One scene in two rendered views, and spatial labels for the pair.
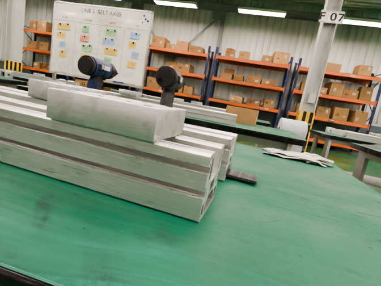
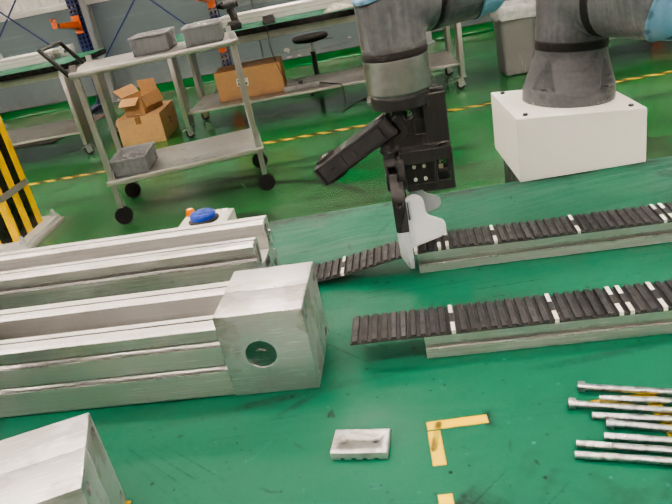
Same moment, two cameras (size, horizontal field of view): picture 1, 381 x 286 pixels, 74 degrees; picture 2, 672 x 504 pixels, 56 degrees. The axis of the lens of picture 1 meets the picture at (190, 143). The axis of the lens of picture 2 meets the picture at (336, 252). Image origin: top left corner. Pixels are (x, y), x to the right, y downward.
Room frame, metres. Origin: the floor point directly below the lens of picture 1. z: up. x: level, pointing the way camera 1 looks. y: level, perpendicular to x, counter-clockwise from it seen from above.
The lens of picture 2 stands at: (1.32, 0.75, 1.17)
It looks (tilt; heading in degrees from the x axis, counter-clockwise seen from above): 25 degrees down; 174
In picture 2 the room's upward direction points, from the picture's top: 11 degrees counter-clockwise
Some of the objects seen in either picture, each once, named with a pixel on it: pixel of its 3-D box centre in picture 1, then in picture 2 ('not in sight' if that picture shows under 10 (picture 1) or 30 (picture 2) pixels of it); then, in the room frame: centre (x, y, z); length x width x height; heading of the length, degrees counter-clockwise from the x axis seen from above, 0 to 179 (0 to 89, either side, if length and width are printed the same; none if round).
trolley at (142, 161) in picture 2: not in sight; (167, 115); (-2.54, 0.32, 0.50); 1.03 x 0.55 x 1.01; 91
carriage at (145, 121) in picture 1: (120, 122); not in sight; (0.37, 0.11, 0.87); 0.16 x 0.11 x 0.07; 75
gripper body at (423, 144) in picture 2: not in sight; (413, 141); (0.59, 0.94, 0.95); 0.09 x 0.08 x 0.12; 75
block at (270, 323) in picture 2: not in sight; (277, 320); (0.72, 0.73, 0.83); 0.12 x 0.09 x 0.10; 165
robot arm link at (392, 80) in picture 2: not in sight; (397, 75); (0.58, 0.93, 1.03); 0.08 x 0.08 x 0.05
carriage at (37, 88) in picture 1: (73, 100); not in sight; (0.61, 0.30, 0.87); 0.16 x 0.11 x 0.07; 75
